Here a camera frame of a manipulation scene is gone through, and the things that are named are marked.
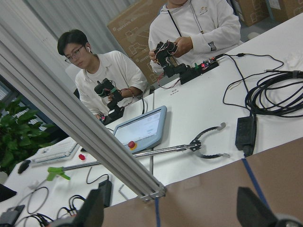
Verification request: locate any cardboard box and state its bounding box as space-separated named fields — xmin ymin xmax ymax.
xmin=107 ymin=0 xmax=166 ymax=84

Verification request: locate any green plant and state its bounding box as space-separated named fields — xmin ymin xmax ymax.
xmin=0 ymin=97 xmax=53 ymax=174

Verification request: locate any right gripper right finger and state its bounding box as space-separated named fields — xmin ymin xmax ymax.
xmin=237 ymin=187 xmax=281 ymax=227

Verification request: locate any metal grabber tool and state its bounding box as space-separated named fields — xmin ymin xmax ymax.
xmin=46 ymin=122 xmax=230 ymax=181

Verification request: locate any teach pendant tablet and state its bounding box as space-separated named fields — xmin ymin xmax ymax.
xmin=114 ymin=105 xmax=167 ymax=154

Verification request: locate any coiled black cable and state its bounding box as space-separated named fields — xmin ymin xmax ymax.
xmin=222 ymin=53 xmax=303 ymax=119

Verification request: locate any aluminium frame post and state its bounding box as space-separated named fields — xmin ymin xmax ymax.
xmin=0 ymin=21 xmax=166 ymax=201

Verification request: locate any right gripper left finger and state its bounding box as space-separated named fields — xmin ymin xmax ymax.
xmin=73 ymin=189 xmax=104 ymax=227

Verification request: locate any black power adapter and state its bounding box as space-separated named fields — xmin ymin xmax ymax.
xmin=235 ymin=115 xmax=257 ymax=157

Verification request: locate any person in white hoodie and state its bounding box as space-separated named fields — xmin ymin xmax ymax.
xmin=148 ymin=0 xmax=242 ymax=74

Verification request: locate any black usb hub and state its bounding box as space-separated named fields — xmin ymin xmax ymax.
xmin=0 ymin=205 xmax=25 ymax=227

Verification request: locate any white keyboard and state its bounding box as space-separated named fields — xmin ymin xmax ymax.
xmin=29 ymin=137 xmax=80 ymax=166

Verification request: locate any person in white shirt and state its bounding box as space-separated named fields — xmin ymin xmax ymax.
xmin=57 ymin=29 xmax=148 ymax=119

